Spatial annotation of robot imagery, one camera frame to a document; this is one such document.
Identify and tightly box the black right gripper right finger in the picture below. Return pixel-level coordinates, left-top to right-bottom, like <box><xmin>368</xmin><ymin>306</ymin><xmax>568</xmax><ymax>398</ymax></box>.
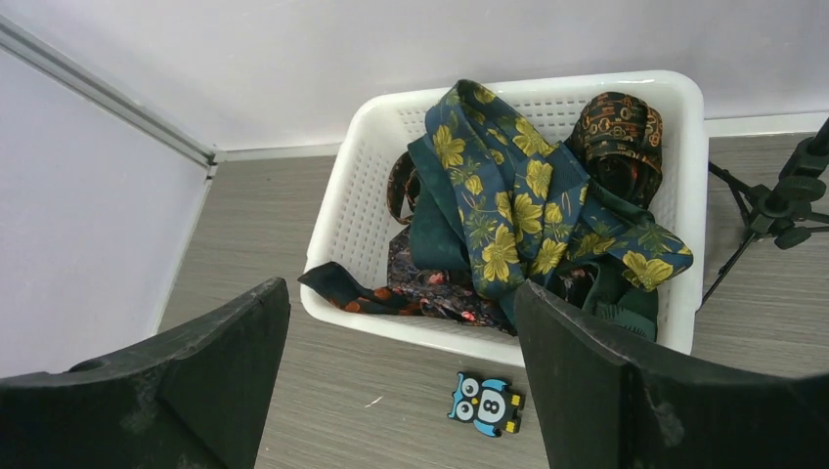
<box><xmin>515</xmin><ymin>281</ymin><xmax>828</xmax><ymax>468</ymax></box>

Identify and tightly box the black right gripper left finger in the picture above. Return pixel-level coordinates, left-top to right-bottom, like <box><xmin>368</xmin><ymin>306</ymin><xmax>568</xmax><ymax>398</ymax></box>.
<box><xmin>1</xmin><ymin>277</ymin><xmax>290</xmax><ymax>468</ymax></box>

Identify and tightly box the blue yellow floral tie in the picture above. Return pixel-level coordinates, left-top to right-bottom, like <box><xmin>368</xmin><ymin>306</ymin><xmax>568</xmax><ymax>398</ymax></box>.
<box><xmin>409</xmin><ymin>79</ymin><xmax>693</xmax><ymax>300</ymax></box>

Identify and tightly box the blue owl toy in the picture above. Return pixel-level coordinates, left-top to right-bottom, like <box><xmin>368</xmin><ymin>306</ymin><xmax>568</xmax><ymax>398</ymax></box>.
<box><xmin>447</xmin><ymin>371</ymin><xmax>526</xmax><ymax>438</ymax></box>

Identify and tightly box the dark floral tie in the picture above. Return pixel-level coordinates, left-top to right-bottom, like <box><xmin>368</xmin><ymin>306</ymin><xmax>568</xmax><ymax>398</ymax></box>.
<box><xmin>298</xmin><ymin>228</ymin><xmax>517</xmax><ymax>336</ymax></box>

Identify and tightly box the white plastic basket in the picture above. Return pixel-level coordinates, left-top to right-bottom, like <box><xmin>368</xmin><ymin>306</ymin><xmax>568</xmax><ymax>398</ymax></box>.
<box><xmin>300</xmin><ymin>70</ymin><xmax>709</xmax><ymax>366</ymax></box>

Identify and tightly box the dark green tie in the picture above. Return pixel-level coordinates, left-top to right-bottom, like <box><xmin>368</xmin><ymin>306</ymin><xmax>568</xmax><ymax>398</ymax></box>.
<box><xmin>409</xmin><ymin>138</ymin><xmax>658</xmax><ymax>340</ymax></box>

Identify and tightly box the brown patterned rolled tie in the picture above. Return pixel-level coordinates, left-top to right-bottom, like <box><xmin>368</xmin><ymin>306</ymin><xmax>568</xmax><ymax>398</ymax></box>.
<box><xmin>566</xmin><ymin>92</ymin><xmax>664</xmax><ymax>208</ymax></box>

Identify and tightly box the black tripod stand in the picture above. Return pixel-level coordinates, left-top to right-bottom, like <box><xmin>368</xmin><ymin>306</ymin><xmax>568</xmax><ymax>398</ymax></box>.
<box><xmin>702</xmin><ymin>123</ymin><xmax>828</xmax><ymax>302</ymax></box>

